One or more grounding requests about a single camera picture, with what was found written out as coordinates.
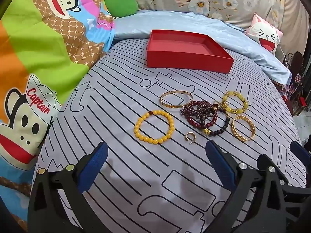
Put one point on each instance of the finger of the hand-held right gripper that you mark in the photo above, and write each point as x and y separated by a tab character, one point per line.
263	160
297	150

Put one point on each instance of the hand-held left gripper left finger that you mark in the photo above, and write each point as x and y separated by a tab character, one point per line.
96	167

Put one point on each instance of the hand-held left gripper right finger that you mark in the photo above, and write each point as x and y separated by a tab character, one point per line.
217	161

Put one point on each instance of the woven gold bangle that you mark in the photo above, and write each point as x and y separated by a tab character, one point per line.
239	136

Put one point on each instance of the smooth gold bangle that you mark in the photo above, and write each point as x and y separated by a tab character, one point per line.
176	106

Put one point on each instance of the red cardboard box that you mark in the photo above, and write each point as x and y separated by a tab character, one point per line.
184	60

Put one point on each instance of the gold hoop earring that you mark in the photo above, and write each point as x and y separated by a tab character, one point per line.
187	138

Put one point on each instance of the small red object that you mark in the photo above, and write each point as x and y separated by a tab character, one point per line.
302	101

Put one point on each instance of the small gold rings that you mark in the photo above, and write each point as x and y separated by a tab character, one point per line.
216	105

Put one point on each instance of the grey striped bed sheet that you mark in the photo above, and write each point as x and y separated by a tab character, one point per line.
109	102

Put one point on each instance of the pink white cat pillow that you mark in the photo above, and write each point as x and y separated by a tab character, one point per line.
264	35

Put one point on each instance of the colourful monkey printed blanket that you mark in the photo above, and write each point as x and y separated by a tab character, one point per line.
36	41

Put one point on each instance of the light blue blanket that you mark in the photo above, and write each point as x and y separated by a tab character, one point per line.
136	24

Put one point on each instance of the green cushion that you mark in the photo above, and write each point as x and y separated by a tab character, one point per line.
121	4

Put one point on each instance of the dark ornate metal frame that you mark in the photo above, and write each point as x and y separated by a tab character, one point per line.
296	63

